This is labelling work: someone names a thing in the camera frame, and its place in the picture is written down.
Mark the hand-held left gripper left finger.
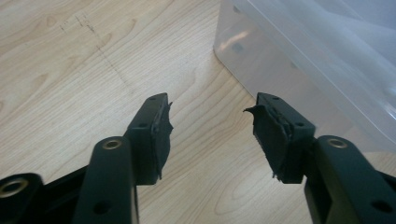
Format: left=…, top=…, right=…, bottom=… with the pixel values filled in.
left=73, top=92, right=174, bottom=224

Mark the clear plastic storage box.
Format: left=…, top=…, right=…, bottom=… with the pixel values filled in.
left=213, top=0, right=396, bottom=153

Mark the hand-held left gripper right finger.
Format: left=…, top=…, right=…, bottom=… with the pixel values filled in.
left=243, top=91, right=396, bottom=224

